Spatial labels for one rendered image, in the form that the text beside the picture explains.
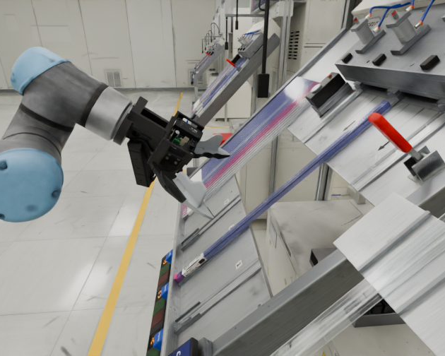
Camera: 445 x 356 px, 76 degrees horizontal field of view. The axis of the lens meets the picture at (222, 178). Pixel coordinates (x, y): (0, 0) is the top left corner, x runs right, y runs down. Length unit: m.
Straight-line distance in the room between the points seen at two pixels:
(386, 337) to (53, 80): 0.75
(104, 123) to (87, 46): 9.11
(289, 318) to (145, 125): 0.33
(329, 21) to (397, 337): 1.53
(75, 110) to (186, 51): 8.63
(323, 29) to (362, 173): 1.43
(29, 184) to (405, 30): 0.53
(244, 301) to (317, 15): 1.59
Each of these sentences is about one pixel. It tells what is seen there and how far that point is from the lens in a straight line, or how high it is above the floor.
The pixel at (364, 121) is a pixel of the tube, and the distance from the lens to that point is 0.54.
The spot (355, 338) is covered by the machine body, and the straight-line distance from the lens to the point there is 0.72.
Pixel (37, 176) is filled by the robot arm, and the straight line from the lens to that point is 0.35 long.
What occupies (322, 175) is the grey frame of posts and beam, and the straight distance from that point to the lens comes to 1.14.
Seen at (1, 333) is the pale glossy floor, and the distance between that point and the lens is 1.76.
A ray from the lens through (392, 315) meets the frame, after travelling 0.75.
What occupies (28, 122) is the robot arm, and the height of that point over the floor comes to 1.07.
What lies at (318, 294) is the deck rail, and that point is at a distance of 0.39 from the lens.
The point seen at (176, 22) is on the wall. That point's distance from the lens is 9.10.
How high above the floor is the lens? 1.16
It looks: 24 degrees down
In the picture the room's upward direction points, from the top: straight up
